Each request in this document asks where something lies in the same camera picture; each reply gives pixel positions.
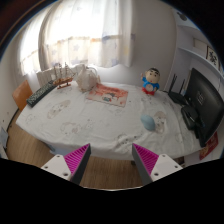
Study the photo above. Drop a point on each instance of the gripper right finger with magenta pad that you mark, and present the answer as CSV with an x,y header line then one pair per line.
x,y
151,166

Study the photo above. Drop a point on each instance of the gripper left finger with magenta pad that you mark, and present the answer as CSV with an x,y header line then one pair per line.
x,y
70,167

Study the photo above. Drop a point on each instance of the pink cartoon mouse pad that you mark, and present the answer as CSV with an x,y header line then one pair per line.
x,y
110,95

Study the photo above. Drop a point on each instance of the white patterned tablecloth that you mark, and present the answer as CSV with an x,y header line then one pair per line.
x,y
66,120

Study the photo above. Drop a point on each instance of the black device beside monitor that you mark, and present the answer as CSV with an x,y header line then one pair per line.
x,y
190,116

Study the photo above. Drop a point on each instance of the red paper decoration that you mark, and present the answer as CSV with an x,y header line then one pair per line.
x,y
209,148

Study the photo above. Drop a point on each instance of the black wifi router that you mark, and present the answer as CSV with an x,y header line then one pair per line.
x,y
177,98

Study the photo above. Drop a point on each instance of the black keyboard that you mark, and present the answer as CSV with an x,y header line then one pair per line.
x,y
40,93

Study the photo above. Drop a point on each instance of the wooden model sailing ship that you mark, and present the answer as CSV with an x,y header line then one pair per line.
x,y
63,77

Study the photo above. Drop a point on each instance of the cartoon boy figurine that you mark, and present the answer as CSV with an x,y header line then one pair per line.
x,y
150,81

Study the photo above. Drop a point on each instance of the black computer monitor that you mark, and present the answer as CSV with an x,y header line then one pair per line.
x,y
209,105

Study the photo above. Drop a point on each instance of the orange wooden chair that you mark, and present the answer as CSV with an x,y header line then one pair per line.
x,y
21,94

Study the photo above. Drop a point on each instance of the framed calligraphy picture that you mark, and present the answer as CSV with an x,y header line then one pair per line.
x,y
212,57

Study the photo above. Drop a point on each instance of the sheer white curtain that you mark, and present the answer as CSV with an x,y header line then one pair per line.
x,y
93,32

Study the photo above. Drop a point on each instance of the white wall shelf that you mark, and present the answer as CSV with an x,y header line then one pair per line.
x,y
196,43

